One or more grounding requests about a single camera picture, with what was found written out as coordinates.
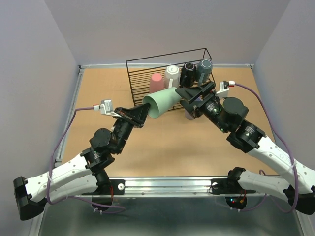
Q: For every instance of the blue-grey mug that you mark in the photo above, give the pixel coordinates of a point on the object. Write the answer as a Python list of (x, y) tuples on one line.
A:
[(203, 71)]

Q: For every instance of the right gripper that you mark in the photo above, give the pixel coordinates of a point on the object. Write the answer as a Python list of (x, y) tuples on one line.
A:
[(191, 94)]

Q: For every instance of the black wire dish rack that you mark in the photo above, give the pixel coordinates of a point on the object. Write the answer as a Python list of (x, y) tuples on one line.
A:
[(140, 70)]

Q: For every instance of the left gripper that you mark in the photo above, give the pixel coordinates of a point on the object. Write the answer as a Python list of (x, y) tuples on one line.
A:
[(136, 116)]

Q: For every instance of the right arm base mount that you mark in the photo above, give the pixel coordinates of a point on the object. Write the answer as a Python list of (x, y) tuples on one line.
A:
[(226, 186)]

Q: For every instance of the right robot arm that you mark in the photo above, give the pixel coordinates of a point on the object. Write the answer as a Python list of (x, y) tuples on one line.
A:
[(296, 182)]

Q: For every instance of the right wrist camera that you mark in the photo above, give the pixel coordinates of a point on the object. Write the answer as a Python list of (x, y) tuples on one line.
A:
[(224, 89)]

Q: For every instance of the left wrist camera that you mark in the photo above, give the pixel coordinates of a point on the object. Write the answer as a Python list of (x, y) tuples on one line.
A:
[(106, 108)]

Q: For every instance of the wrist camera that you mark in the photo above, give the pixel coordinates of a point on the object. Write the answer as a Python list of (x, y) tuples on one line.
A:
[(224, 89), (106, 108)]

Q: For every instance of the green cup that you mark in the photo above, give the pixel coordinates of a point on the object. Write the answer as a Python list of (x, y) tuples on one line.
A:
[(161, 101)]

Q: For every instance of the purple cup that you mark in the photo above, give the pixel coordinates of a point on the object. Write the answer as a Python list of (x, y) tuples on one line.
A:
[(189, 115)]

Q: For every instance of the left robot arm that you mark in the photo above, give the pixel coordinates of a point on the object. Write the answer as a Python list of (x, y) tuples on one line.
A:
[(84, 173)]

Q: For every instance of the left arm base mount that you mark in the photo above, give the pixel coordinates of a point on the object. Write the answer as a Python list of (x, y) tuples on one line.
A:
[(112, 186)]

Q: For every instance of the red cup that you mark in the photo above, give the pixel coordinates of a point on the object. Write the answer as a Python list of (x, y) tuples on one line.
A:
[(156, 83)]

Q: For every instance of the aluminium front rail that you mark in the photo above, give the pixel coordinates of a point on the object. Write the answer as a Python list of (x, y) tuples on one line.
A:
[(184, 186)]

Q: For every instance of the black mug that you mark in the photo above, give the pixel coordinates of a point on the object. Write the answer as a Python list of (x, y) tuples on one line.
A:
[(188, 74)]

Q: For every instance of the white mug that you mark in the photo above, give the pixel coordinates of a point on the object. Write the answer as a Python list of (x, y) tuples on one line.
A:
[(171, 76)]

